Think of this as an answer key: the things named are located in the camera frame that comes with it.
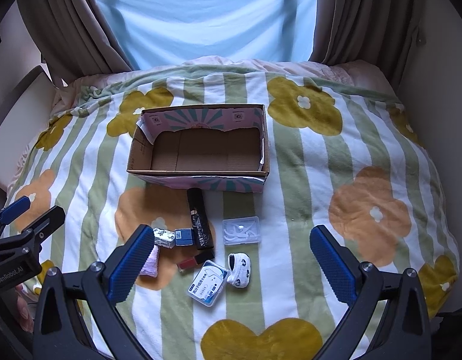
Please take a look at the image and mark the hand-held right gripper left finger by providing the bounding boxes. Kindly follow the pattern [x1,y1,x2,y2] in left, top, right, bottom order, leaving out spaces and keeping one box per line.
[33,224,160,360]

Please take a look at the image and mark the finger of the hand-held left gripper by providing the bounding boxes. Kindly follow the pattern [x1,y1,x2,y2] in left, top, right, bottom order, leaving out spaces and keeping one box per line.
[0,195,32,239]
[0,205,66,267]

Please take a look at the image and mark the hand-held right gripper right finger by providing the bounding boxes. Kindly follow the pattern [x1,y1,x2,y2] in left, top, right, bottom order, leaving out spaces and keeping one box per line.
[309,224,431,360]

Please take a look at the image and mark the pink cloth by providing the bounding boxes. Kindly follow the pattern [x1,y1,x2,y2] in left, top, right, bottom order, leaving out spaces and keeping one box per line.
[140,244,160,278]

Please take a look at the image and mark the white patterned roll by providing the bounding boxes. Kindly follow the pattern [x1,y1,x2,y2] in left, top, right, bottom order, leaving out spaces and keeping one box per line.
[153,227,177,248]

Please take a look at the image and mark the small blue box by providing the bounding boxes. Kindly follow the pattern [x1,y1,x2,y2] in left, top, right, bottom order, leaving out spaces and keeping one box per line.
[174,227,194,247]

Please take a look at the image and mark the red lip gloss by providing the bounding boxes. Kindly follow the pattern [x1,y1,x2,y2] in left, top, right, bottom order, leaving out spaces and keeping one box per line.
[177,249,215,272]

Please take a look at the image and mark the clear dental floss box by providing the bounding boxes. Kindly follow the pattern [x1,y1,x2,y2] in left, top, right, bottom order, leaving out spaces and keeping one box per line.
[185,259,231,307]

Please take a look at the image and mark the white panda print sock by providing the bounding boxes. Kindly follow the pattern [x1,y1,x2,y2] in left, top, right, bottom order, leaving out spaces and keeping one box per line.
[226,253,252,288]

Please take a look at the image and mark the clear plastic hook box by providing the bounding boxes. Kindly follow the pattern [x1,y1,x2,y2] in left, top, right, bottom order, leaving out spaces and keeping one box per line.
[222,215,261,245]

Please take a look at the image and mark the cardboard box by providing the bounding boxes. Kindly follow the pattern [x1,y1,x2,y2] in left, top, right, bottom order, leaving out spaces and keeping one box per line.
[126,104,271,193]

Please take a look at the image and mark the person's left hand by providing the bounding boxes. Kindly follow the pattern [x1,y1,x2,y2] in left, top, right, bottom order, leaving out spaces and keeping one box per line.
[14,284,37,332]

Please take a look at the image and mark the striped flower print blanket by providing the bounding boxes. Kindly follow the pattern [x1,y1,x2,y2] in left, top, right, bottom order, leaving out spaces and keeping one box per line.
[6,65,460,360]

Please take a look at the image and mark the brown curtain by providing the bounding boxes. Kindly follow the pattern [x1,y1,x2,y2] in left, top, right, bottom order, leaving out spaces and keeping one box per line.
[309,0,424,79]
[24,0,134,80]

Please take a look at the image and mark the pink quilt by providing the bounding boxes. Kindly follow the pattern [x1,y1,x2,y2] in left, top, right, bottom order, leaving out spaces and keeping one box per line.
[51,55,400,100]

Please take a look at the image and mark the light blue sheer curtain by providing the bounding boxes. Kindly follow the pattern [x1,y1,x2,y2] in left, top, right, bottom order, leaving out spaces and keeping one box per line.
[91,0,322,72]

